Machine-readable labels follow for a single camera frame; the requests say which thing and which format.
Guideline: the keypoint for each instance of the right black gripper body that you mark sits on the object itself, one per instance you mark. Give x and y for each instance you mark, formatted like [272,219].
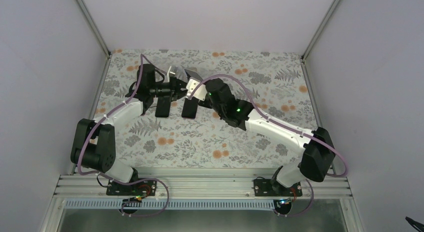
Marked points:
[201,104]

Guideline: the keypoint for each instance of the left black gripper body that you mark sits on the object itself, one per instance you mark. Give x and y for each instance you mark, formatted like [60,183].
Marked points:
[173,88]

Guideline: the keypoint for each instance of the cased black phone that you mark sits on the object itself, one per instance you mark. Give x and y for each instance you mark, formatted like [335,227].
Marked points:
[190,108]
[163,107]
[190,74]

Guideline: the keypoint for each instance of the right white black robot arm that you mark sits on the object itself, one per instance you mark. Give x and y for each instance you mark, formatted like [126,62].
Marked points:
[314,146]

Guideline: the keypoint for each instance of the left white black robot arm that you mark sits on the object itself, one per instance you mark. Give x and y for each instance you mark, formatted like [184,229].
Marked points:
[94,144]

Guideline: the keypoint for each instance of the floral patterned table mat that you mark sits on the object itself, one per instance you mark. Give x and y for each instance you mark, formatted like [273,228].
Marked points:
[275,80]

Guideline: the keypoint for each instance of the black object bottom corner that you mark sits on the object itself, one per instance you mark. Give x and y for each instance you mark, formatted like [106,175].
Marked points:
[415,224]

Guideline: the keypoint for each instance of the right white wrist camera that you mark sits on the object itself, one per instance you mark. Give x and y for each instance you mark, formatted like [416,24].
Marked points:
[195,89]

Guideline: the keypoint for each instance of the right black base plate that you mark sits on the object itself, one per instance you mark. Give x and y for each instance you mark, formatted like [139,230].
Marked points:
[266,188]

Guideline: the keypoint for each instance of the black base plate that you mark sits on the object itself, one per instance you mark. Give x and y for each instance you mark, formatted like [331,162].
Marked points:
[142,189]
[266,188]

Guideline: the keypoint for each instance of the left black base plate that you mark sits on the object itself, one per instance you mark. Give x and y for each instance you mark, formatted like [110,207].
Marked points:
[142,189]

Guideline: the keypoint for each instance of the right aluminium corner post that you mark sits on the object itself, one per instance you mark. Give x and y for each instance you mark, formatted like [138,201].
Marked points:
[329,13]

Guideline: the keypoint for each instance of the aluminium corner post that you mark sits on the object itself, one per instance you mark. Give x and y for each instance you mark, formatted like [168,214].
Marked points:
[329,13]
[91,23]

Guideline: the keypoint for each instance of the left aluminium corner post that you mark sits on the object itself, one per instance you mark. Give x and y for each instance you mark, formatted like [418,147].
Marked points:
[91,23]

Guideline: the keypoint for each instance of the grey slotted cable duct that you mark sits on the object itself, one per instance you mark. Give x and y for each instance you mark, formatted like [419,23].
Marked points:
[176,204]

